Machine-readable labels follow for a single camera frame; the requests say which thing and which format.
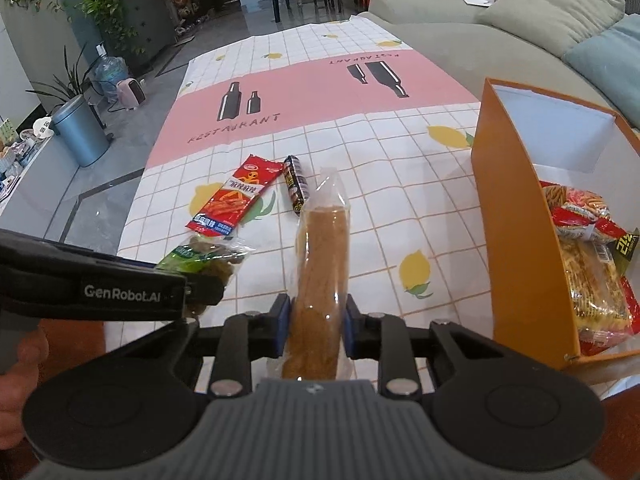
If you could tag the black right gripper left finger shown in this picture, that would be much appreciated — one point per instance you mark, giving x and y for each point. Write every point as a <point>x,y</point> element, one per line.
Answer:
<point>243,339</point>

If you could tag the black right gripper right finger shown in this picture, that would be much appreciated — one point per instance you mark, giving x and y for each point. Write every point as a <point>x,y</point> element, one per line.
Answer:
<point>385,339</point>

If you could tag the long brown biscuit pack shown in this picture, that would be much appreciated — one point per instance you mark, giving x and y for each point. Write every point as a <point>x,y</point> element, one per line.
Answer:
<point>319,285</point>

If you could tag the green clear snack bag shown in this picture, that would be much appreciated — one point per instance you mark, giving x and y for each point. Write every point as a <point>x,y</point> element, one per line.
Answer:
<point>208,264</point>

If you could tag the red chip bag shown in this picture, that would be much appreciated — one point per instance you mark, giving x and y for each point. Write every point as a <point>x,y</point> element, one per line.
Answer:
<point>606,310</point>

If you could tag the dark green snack packet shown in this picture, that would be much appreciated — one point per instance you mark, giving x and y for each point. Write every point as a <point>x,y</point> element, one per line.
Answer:
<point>622,251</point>

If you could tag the left hand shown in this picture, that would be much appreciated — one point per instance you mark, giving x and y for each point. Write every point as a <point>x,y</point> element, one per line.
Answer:
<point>18,383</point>

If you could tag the red stick snack packet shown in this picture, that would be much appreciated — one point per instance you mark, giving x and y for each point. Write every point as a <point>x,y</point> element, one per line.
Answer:
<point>222,213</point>

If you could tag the small black snack bar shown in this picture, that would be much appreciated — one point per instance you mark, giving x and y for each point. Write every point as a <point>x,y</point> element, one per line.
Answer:
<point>296,183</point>

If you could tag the blue grey trash bin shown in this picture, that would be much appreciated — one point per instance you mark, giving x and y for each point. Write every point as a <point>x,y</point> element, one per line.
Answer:
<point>81,130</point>

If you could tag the potted plant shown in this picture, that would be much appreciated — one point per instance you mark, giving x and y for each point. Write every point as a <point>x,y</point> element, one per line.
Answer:
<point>76,82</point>

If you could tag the pink small heater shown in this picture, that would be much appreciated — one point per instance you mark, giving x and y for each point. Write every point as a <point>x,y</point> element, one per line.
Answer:
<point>130,93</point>

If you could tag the pink white checkered tablecloth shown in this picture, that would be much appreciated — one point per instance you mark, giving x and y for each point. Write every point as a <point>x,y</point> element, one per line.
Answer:
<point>347,96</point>

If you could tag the water jug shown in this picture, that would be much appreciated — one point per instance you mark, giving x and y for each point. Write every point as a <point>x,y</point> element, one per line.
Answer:
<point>109,72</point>

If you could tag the orange cardboard box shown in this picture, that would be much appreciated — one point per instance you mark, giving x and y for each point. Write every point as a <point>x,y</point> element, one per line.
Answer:
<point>525,136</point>

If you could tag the dark cabinet with plants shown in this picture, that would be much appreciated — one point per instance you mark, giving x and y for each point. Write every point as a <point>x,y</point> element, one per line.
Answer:
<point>136,30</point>

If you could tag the beige sofa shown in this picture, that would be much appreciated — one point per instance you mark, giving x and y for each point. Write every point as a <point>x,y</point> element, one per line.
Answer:
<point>445,31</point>

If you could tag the light blue cushion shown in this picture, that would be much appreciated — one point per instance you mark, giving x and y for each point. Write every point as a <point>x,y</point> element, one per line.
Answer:
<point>611,62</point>

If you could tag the beige cushion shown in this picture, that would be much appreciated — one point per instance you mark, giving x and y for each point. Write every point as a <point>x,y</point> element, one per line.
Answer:
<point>553,25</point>

